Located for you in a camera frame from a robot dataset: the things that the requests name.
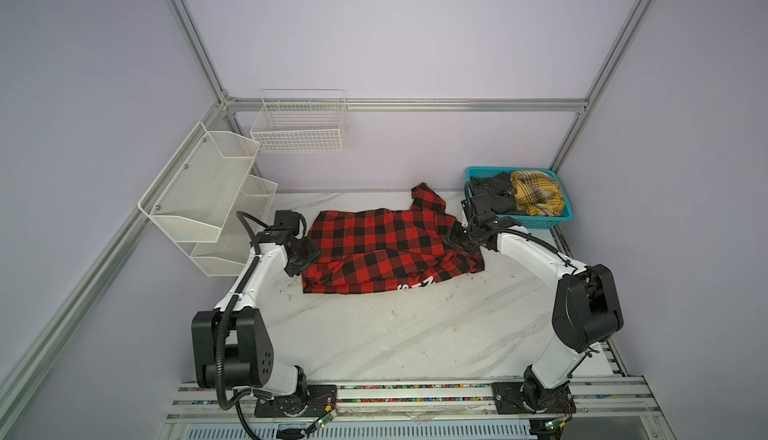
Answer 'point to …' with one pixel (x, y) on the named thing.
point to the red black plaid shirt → (379, 250)
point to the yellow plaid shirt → (537, 193)
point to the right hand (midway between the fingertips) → (444, 237)
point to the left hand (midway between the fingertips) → (312, 261)
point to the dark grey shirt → (492, 193)
